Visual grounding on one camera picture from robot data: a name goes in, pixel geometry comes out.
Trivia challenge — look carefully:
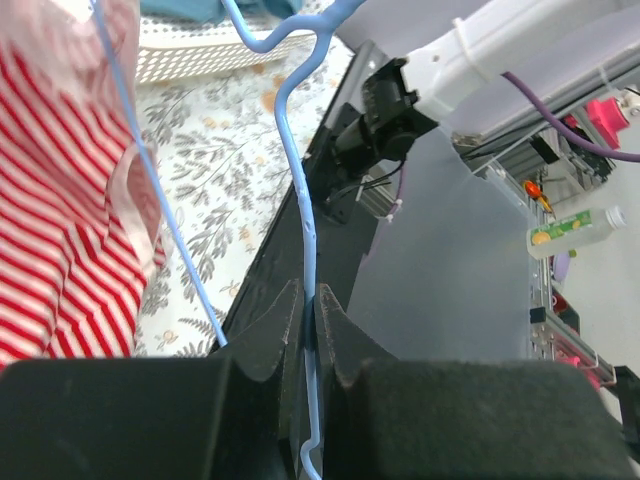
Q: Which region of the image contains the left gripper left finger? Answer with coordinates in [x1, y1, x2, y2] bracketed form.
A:
[1, 280, 304, 479]

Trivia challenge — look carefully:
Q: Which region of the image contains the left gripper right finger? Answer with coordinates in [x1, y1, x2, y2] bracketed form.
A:
[315, 284, 635, 479]

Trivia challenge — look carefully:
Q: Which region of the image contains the red white striped tank top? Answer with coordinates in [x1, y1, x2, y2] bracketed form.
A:
[1, 1, 166, 365]

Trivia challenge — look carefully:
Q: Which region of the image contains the white oval laundry basket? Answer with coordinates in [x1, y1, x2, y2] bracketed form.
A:
[135, 17, 315, 85]

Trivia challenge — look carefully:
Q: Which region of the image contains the blue wire hanger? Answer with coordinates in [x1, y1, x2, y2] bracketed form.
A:
[89, 0, 362, 479]

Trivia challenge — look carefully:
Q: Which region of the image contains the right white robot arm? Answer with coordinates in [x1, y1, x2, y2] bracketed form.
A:
[336, 1, 639, 170]

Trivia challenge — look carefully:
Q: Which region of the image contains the floral table cloth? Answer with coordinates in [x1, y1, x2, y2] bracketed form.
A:
[134, 37, 353, 357]

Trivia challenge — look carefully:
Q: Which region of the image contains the clear plastic bottle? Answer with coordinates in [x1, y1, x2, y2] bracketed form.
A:
[526, 206, 627, 259]

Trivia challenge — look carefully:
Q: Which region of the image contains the teal blue garment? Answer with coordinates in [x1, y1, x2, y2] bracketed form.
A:
[139, 0, 305, 24]

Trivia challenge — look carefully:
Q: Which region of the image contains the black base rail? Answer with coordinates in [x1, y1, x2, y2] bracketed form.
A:
[209, 39, 416, 361]

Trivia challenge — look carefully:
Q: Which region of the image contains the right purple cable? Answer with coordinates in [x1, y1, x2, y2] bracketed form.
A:
[502, 72, 640, 164]

